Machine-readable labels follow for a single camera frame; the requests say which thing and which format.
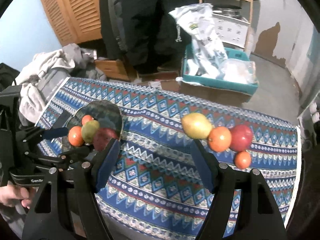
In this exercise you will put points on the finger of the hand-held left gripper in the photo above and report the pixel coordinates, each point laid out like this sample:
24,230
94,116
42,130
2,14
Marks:
72,156
55,133

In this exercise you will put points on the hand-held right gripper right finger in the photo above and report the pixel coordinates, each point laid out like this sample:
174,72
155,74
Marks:
202,167

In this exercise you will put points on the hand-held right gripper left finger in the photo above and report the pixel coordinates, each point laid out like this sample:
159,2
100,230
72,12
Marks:
107,165

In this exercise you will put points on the large orange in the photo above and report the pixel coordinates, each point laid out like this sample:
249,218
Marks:
76,135
220,138

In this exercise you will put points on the dark red apple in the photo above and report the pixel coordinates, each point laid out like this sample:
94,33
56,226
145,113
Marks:
103,137

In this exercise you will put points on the green-yellow mango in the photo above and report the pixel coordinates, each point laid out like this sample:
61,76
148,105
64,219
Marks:
90,131

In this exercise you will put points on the small orange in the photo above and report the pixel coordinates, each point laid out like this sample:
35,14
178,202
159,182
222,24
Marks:
87,118
242,159

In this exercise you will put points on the yellow mango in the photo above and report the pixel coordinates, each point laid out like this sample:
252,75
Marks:
196,126

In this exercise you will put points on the bright red apple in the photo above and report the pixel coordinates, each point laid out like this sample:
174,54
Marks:
241,137

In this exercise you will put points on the dark glass plate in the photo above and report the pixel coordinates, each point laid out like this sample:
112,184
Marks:
107,112

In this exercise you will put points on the person's left hand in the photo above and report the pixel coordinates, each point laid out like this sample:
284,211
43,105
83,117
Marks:
12,195

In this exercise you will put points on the grey printed shirt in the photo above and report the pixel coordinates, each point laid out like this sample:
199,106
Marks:
53,82

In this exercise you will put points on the blue patterned tablecloth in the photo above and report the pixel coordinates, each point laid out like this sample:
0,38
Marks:
155,130

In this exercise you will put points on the pile of grey clothes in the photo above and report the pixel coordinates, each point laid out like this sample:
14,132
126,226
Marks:
50,60

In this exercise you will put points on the large cardboard box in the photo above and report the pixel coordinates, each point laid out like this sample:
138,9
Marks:
215,96

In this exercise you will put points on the grey garment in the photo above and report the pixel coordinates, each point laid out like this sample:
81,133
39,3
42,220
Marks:
75,52

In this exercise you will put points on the teal box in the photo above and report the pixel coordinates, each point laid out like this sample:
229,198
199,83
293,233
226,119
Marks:
217,85

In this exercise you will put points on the wooden drawer box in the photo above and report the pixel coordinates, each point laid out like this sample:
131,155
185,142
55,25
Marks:
112,68

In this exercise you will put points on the small cardboard box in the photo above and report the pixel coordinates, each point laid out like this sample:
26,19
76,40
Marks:
162,85

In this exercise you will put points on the clear plastic bag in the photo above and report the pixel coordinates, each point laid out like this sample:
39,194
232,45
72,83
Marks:
237,70

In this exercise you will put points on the shoe rack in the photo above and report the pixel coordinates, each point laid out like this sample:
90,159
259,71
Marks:
303,120

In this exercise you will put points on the wooden louvered wardrobe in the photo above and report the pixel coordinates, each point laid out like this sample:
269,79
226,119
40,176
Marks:
72,10

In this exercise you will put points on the group of shoes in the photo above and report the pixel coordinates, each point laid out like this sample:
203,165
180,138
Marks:
314,112

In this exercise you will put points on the black coat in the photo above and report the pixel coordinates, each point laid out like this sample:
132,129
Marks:
105,17

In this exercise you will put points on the white printed rice bag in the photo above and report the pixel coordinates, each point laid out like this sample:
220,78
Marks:
202,35

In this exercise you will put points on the grey jacket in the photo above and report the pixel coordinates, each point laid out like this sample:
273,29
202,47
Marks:
116,12

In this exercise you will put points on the white patterned storage box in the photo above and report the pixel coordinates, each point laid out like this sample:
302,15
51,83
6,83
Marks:
230,30

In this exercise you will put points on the black hooded jacket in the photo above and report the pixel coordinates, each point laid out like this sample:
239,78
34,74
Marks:
155,25

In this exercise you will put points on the steel pot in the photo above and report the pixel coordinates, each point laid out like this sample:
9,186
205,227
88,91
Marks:
228,12

